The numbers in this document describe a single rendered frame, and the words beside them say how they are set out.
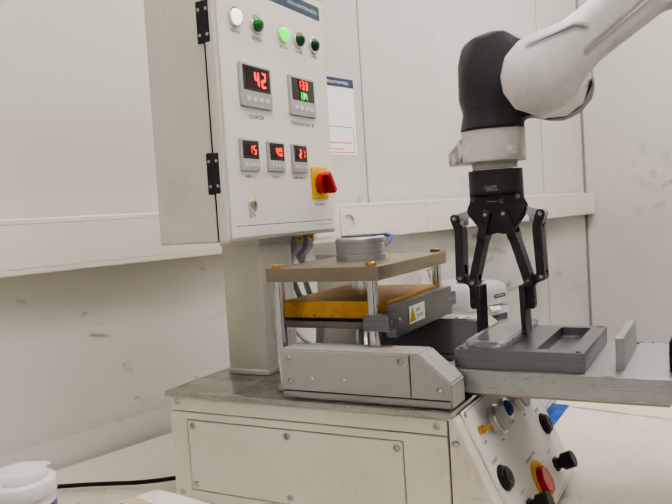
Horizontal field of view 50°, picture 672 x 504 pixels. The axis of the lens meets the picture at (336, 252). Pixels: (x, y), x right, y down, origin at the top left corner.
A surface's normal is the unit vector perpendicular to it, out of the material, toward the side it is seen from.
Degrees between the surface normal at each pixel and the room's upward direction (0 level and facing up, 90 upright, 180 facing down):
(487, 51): 82
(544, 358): 90
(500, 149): 91
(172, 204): 90
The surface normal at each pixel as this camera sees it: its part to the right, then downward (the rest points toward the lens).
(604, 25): -0.26, 0.00
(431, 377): -0.47, 0.07
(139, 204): 0.76, -0.01
